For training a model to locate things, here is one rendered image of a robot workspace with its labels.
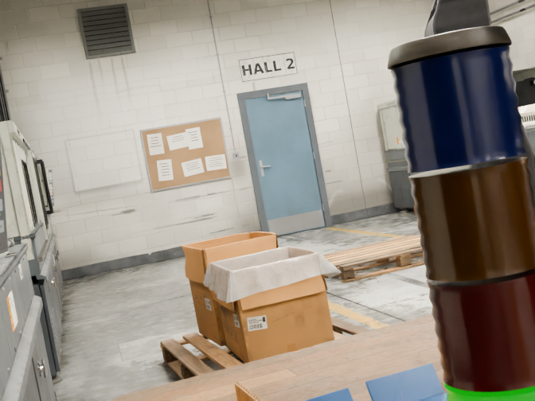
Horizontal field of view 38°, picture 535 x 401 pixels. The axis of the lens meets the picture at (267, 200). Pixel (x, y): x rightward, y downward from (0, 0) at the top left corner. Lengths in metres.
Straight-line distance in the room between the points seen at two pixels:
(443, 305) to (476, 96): 0.07
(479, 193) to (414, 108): 0.03
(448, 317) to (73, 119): 11.05
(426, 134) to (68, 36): 11.21
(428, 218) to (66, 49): 11.18
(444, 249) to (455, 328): 0.03
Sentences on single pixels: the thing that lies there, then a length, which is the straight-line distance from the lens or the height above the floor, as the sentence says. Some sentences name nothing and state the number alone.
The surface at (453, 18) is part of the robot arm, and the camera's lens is 0.90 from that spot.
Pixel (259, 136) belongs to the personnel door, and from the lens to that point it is 11.57.
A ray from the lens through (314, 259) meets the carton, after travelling 4.05.
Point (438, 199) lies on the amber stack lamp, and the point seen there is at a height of 1.15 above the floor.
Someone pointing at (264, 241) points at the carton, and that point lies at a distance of 4.60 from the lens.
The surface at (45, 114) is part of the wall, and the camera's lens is 11.27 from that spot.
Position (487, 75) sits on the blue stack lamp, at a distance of 0.24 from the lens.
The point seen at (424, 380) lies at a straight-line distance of 0.76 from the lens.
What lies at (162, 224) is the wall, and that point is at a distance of 11.30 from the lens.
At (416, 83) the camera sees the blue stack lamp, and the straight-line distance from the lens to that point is 0.24.
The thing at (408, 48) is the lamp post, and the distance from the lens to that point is 0.25.
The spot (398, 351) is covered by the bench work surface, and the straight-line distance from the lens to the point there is 1.01.
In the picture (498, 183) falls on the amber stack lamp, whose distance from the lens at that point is 0.24.
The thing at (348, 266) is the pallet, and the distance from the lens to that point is 6.75.
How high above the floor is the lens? 1.17
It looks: 3 degrees down
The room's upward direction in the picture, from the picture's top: 10 degrees counter-clockwise
